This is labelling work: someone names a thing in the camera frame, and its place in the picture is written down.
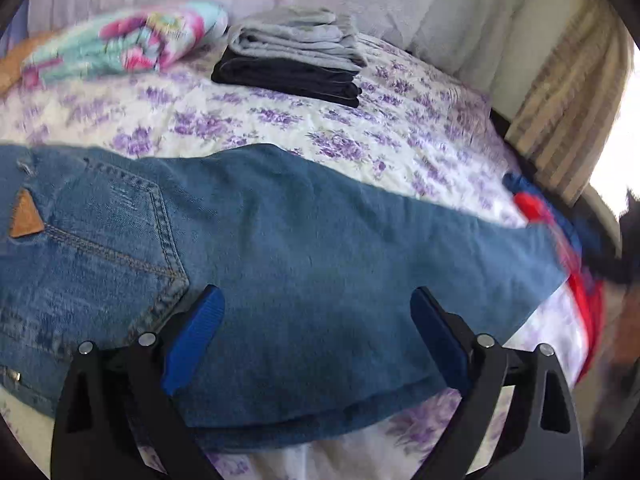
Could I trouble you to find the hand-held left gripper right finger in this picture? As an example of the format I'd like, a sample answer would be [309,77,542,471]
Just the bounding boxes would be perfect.
[410,286,585,480]

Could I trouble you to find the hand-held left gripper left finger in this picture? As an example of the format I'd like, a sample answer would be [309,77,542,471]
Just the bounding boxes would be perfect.
[50,284,226,480]

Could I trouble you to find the blue denim pants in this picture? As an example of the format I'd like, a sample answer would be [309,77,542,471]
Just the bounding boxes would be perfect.
[0,142,572,453]

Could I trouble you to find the folded black pants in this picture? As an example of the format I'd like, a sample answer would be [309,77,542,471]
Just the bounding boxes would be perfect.
[211,47,363,109]

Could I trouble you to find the folded grey pants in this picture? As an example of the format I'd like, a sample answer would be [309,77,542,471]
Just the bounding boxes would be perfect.
[227,6,369,72]

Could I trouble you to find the blue garment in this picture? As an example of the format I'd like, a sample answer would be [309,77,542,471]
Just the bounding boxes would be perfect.
[502,172,587,257]

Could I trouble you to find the red garment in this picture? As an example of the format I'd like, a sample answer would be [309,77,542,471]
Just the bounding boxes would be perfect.
[512,190,607,386]

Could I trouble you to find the beige checkered curtain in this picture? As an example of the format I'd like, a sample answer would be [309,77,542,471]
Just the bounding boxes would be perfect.
[505,0,637,207]

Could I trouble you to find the purple floral bedspread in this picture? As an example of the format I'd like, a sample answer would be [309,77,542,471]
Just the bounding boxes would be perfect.
[0,32,607,480]

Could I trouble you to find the folded teal pink floral blanket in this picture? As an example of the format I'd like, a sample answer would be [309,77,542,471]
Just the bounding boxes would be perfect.
[20,1,230,87]

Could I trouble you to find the brown pillow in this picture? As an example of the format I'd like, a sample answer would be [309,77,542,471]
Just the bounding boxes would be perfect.
[0,30,57,94]

